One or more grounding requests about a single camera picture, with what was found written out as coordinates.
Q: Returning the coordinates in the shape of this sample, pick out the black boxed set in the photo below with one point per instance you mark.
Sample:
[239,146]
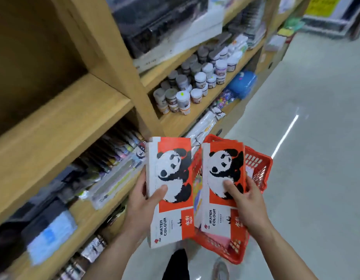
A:
[156,20]

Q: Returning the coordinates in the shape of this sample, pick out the red plastic shopping basket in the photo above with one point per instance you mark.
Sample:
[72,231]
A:
[257,167]

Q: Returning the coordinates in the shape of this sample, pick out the person's shoe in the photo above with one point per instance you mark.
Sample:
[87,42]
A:
[220,271]

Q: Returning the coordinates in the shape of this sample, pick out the colourful packet in basket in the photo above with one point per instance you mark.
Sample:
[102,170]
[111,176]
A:
[197,198]

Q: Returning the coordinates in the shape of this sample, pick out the yellow sign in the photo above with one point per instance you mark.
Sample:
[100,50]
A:
[322,5]

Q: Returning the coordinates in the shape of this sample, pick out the yellow note pads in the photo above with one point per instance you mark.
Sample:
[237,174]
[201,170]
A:
[285,32]

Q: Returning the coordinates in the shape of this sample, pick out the person's right forearm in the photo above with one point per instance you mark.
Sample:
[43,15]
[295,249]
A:
[282,256]

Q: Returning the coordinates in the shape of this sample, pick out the stack of clear plastic palettes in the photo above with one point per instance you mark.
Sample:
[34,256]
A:
[254,23]

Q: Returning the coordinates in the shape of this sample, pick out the row of paint tubes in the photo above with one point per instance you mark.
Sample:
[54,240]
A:
[115,148]

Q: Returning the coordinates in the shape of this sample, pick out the group of white-lidded paint jars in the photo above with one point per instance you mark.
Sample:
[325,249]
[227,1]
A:
[194,78]

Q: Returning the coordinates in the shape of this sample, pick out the green packets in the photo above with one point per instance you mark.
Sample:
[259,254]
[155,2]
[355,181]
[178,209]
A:
[295,23]

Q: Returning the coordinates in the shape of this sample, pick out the stack of white canvas boards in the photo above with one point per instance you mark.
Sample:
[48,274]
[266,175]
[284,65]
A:
[191,37]

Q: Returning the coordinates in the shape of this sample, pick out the person's right hand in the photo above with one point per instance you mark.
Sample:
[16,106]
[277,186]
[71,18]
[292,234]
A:
[251,211]

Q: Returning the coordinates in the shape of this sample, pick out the person's left hand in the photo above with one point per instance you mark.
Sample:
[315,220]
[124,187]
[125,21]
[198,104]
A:
[137,211]

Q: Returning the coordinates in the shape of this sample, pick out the silver foil packets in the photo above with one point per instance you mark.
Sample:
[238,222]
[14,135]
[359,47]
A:
[86,256]

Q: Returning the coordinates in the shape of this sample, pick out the large panda watercolour box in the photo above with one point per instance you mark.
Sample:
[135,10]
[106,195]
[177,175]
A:
[174,172]

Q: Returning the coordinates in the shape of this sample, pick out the person's black trouser leg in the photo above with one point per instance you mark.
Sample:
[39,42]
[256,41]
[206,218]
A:
[177,266]

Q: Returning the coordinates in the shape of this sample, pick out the person's left forearm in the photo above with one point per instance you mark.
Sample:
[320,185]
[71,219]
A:
[115,256]

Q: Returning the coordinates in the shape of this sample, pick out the person's right thumb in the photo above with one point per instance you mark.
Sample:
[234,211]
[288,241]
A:
[233,189]

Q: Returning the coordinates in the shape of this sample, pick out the dark grey packets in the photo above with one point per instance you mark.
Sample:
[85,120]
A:
[28,207]

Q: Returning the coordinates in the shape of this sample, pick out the blue plastic pouch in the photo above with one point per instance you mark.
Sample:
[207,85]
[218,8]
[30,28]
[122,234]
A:
[242,83]

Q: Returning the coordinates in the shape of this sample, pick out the wooden shelf unit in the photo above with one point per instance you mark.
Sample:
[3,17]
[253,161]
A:
[80,107]

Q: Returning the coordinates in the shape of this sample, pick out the clear packaged brush set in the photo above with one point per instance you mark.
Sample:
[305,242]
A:
[115,179]

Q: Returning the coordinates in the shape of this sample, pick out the white paper packets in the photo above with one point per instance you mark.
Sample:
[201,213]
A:
[275,43]

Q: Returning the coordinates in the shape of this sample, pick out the white wrapped packets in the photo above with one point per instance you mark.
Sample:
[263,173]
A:
[203,125]

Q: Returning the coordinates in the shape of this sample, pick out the light blue packet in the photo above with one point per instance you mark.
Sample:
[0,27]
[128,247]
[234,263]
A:
[51,236]

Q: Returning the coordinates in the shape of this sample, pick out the person's left thumb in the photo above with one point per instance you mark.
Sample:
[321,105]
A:
[159,195]

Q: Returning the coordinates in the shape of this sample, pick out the colourful bead packet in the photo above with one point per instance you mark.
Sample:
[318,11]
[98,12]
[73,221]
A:
[223,99]

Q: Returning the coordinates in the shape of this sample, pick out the small panda watercolour box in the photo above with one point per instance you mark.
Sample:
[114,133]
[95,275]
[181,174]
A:
[223,163]

